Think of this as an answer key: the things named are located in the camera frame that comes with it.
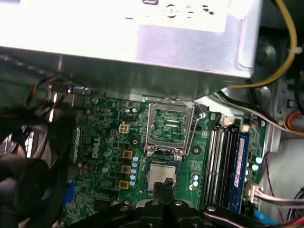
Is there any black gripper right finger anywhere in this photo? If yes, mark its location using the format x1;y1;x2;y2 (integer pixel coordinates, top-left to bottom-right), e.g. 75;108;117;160
164;177;272;228

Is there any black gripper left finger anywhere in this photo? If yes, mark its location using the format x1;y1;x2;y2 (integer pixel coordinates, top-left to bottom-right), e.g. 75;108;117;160
68;181;166;228

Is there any silver CPU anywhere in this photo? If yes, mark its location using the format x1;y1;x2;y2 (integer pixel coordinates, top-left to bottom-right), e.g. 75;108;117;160
146;163;178;192

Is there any metal socket cover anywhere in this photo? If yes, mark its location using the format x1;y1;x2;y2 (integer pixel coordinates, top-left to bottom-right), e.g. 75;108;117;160
145;96;196;159

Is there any CPU socket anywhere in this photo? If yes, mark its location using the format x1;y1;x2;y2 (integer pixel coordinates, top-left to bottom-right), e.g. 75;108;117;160
143;153;183;194

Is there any blue board connector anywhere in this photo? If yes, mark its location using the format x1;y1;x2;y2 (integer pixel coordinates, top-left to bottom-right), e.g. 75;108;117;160
66;180;77;211

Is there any empty RAM slot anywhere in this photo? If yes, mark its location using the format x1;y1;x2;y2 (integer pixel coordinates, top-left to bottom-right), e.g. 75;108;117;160
203;129;217;207
212;129;226;207
221;129;236;207

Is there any blue installed RAM stick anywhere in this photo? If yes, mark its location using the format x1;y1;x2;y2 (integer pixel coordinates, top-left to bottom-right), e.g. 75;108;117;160
229;132;250;212

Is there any black case fan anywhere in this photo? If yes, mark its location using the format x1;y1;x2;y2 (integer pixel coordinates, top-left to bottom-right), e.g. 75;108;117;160
0;114;79;228

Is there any green motherboard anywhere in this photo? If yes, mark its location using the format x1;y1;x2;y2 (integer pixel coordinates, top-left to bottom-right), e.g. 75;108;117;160
64;95;268;228

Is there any metal locking lever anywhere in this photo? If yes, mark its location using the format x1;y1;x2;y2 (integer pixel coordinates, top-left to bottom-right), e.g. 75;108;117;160
187;101;206;156

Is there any black PC case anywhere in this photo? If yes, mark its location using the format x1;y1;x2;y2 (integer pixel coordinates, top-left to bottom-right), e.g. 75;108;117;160
0;22;304;228

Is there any grey power supply unit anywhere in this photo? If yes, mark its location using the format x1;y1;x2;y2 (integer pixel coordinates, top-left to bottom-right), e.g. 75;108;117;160
0;0;263;100

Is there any grey wire bundle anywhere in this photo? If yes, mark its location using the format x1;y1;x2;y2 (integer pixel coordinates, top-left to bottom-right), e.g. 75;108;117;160
213;90;288;128

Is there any twisted fan wire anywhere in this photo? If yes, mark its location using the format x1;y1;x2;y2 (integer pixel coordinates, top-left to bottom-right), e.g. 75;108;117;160
23;75;72;112

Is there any yellow wire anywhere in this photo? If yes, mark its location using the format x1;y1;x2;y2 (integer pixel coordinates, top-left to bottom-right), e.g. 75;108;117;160
227;0;298;89

